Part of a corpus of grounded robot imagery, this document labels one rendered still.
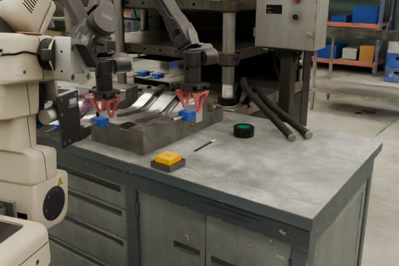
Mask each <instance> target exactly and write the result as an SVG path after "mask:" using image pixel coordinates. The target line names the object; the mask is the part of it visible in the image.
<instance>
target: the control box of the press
mask: <svg viewBox="0 0 399 266"><path fill-rule="evenodd" d="M328 7H329V0H256V22H255V27H254V37H255V46H256V47H264V48H268V49H271V50H272V55H271V62H272V66H273V69H274V71H275V73H276V75H277V77H278V80H279V93H278V107H279V108H281V109H282V110H283V111H285V112H286V113H287V114H288V115H290V116H291V117H293V103H294V93H295V75H296V61H297V59H298V58H299V56H300V55H301V54H302V53H303V51H312V52H313V51H316V50H320V49H323V48H325V43H326V35H327V21H328ZM276 52H277V53H278V55H279V57H280V72H279V71H278V69H277V67H276V62H275V55H276Z"/></svg>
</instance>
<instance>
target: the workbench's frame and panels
mask: <svg viewBox="0 0 399 266"><path fill-rule="evenodd" d="M36 144H38V145H46V146H49V147H53V148H55V149H56V163H57V169H59V170H64V171H66V172H67V174H68V209H67V212H66V215H65V217H64V219H63V220H62V221H61V222H59V223H58V224H56V225H54V226H52V227H51V228H49V229H47V232H48V238H49V248H50V263H49V265H48V266H361V264H362V254H363V245H364V239H365V230H366V221H367V215H368V206H369V196H370V191H371V182H372V173H373V164H374V159H375V157H376V156H377V155H378V154H379V153H380V152H381V151H382V145H383V143H382V144H381V145H380V146H379V147H378V148H377V149H376V150H375V151H374V152H373V154H372V155H371V156H370V157H369V158H368V159H367V160H366V161H365V162H364V163H363V164H362V166H361V167H360V168H359V169H358V170H357V171H356V173H355V174H354V175H353V176H352V177H351V178H350V179H349V180H348V181H347V182H346V183H345V185H344V186H343V187H342V188H341V189H340V190H339V191H338V192H337V193H336V194H335V195H334V197H333V198H332V199H331V200H330V201H329V202H328V204H327V205H326V206H325V207H324V208H323V209H322V210H321V211H320V212H319V213H318V214H317V215H316V217H315V218H314V219H313V220H310V219H308V218H304V217H301V216H297V215H295V214H291V213H288V212H285V211H281V210H278V209H275V208H272V207H269V206H266V205H262V204H259V203H256V202H253V201H249V200H247V199H243V198H239V197H236V196H234V195H230V194H227V193H224V192H220V191H217V190H214V189H211V188H207V187H204V186H201V185H197V184H195V183H192V182H188V181H185V180H182V179H178V178H175V177H172V176H169V175H165V174H162V173H159V172H155V171H153V170H150V169H146V168H143V167H140V166H136V165H134V164H130V163H127V162H124V161H120V160H117V159H114V158H111V157H108V156H104V155H101V154H98V153H94V152H92V151H88V150H85V149H82V148H79V147H75V146H73V145H69V146H68V147H66V148H64V149H61V142H59V141H56V140H53V139H50V138H45V137H36Z"/></svg>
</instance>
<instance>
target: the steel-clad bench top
mask: <svg viewBox="0 0 399 266"><path fill-rule="evenodd" d="M283 123H284V124H285V125H286V126H287V127H288V128H289V130H291V131H292V133H294V134H295V136H296V139H295V140H294V141H289V140H288V139H287V138H286V137H285V136H284V134H283V133H282V132H281V131H280V130H279V129H278V128H277V127H276V126H275V125H274V124H273V123H272V122H271V121H270V120H269V119H264V118H258V117H254V116H248V115H242V114H238V113H232V112H226V111H223V120H222V121H221V122H218V123H216V124H214V125H212V126H209V127H207V128H204V129H202V130H200V131H198V132H196V133H193V134H191V135H189V136H187V137H185V138H182V139H180V140H177V141H175V142H173V143H171V144H169V145H166V146H164V147H162V148H160V149H157V150H155V151H152V152H150V153H148V154H146V155H144V156H143V155H140V154H137V153H133V152H130V151H126V150H123V149H120V148H116V147H112V146H109V145H106V144H102V143H99V142H95V141H92V139H91V135H89V136H88V137H86V138H84V139H83V140H81V141H76V142H75V143H73V144H71V145H73V146H75V147H79V148H82V149H85V150H88V151H92V152H94V153H98V154H101V155H104V156H108V157H111V158H114V159H117V160H120V161H123V162H127V163H130V164H134V165H136V166H140V167H143V168H146V169H150V170H153V171H155V172H159V173H162V174H165V175H169V176H172V177H175V178H178V179H182V180H185V181H188V182H192V183H195V184H197V185H201V186H204V187H207V188H211V189H214V190H217V191H220V192H224V193H227V194H230V195H234V196H236V197H239V198H243V199H246V200H249V201H253V202H256V203H259V204H262V205H266V206H269V207H272V208H275V209H278V210H281V211H285V212H288V213H291V214H295V215H297V216H301V217H304V218H307V219H310V220H313V219H314V218H315V217H316V215H317V214H318V213H319V212H320V211H321V210H322V209H323V208H324V207H325V206H326V205H327V204H328V202H329V201H330V200H331V199H332V198H333V197H334V195H335V194H336V193H337V192H338V191H339V190H340V189H341V188H342V187H343V186H344V185H345V183H346V182H347V181H348V180H349V179H350V178H351V177H352V176H353V175H354V174H355V173H356V171H357V170H358V169H359V168H360V167H361V166H362V164H363V163H364V162H365V161H366V160H367V159H368V158H369V157H370V156H371V155H372V154H373V152H374V151H375V150H376V149H377V148H378V147H379V146H380V145H381V144H382V143H383V142H384V141H381V140H376V139H371V138H366V137H360V136H356V135H350V134H344V133H340V132H334V131H327V130H324V129H318V128H312V127H308V126H304V127H305V128H306V129H308V130H309V131H311V133H313V136H312V138H311V139H306V138H305V137H304V136H303V135H301V134H300V133H299V132H297V131H296V130H295V129H294V128H293V127H291V126H290V125H289V124H288V123H286V122H283ZM236 124H251V125H253V126H254V136H253V137H252V138H237V137H235V136H234V135H233V126H234V125H236ZM213 139H215V140H216V141H214V142H212V143H211V144H209V145H207V146H205V147H204V148H202V149H200V150H198V151H196V152H195V151H194V150H196V149H197V148H199V147H201V146H202V145H204V144H206V143H208V142H210V141H211V140H213ZM165 151H170V152H173V153H177V154H181V158H183V159H186V165H184V166H182V167H180V168H178V169H176V170H175V171H173V172H171V173H169V172H165V171H162V170H159V169H155V168H153V167H151V161H152V160H154V159H155V156H157V155H159V154H161V153H163V152H165Z"/></svg>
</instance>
